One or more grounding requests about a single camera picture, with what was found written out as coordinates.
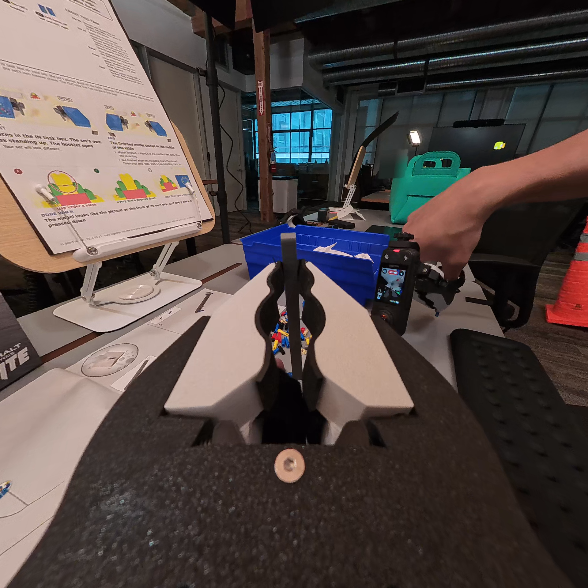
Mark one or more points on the small white paper scrap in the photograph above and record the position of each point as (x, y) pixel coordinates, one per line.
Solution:
(363, 257)

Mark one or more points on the lego instruction booklet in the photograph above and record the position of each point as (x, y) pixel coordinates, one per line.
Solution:
(46, 413)

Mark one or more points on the long grey lego beam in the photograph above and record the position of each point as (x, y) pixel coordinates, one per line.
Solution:
(289, 275)

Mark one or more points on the wooden post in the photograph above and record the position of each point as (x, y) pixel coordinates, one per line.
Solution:
(262, 138)

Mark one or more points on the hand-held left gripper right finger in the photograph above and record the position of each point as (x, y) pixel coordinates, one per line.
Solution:
(363, 363)

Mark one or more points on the black mesh office chair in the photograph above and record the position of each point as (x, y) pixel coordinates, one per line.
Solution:
(514, 257)

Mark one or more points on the white cabinet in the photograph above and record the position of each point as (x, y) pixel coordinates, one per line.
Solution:
(284, 195)

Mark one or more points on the silver air duct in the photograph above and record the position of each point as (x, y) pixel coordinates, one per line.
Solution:
(459, 50)

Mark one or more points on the teal felt bag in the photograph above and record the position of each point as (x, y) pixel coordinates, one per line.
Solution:
(427, 193)

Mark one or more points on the orange traffic cone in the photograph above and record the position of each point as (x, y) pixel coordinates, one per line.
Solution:
(572, 285)

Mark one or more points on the pile of small lego pieces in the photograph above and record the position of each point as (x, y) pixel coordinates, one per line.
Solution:
(280, 337)

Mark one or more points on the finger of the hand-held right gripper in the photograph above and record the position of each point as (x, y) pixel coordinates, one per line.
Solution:
(434, 304)

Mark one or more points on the black wall monitor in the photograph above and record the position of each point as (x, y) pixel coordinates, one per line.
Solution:
(473, 144)

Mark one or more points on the black tablet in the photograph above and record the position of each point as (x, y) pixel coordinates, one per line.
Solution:
(381, 228)

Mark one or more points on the printed instruction sheet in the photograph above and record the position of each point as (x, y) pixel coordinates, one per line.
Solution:
(92, 138)

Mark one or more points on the wall light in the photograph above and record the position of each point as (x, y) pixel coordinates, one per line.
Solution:
(414, 138)

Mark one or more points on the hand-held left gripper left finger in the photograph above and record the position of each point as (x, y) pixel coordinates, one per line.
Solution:
(216, 363)

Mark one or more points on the large white paper scrap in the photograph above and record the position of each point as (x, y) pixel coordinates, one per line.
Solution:
(326, 248)

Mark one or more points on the blue plastic bin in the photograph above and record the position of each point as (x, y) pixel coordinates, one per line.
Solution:
(330, 275)

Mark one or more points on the lego set box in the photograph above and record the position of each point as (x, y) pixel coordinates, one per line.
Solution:
(16, 349)

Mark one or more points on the person's right hand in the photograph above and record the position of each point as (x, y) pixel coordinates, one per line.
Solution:
(454, 220)

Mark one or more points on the black metal pole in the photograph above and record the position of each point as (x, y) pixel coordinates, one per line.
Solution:
(216, 138)

